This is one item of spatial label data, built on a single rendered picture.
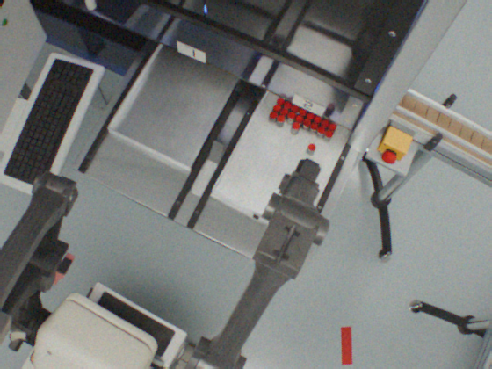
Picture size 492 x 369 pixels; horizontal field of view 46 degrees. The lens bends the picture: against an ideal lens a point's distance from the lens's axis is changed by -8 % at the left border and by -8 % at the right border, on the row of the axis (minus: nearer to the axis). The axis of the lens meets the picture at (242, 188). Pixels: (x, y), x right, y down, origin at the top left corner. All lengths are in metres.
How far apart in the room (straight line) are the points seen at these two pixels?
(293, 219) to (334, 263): 1.57
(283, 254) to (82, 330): 0.42
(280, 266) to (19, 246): 0.44
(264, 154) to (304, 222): 0.71
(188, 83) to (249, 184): 0.34
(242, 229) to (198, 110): 0.36
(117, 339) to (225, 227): 0.59
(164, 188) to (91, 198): 0.98
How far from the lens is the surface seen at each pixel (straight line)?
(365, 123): 1.56
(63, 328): 1.16
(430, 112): 1.79
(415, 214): 2.68
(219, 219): 1.65
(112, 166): 1.71
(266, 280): 1.00
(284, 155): 1.70
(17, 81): 1.90
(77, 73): 1.90
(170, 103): 1.75
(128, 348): 1.16
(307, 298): 2.52
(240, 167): 1.68
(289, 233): 0.99
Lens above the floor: 2.49
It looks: 75 degrees down
